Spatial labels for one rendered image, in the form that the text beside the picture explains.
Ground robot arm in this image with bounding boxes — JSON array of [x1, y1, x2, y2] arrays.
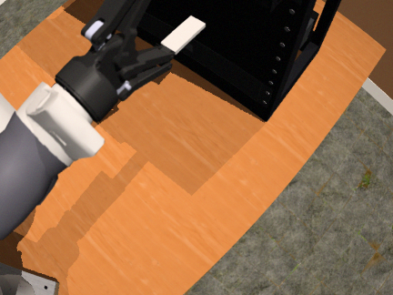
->
[[0, 81, 105, 295]]

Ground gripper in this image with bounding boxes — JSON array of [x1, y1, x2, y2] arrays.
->
[[55, 0, 206, 122]]

